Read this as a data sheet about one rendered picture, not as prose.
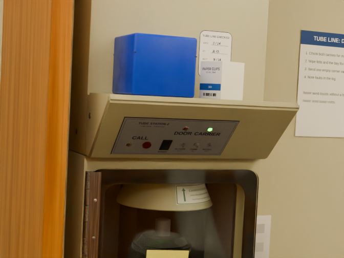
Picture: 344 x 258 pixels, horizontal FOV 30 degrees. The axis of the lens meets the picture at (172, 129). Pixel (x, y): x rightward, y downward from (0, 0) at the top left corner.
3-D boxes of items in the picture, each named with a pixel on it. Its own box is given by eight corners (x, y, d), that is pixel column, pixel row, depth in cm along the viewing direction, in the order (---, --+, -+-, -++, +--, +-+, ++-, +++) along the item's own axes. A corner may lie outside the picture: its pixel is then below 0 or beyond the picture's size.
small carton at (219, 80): (198, 98, 104) (200, 61, 104) (220, 99, 107) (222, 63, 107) (220, 99, 100) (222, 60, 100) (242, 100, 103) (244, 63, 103)
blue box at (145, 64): (111, 93, 102) (113, 36, 101) (169, 97, 106) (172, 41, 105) (131, 94, 92) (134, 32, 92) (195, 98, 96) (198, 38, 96)
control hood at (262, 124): (83, 155, 101) (85, 92, 101) (261, 157, 114) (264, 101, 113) (104, 164, 91) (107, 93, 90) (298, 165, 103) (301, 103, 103)
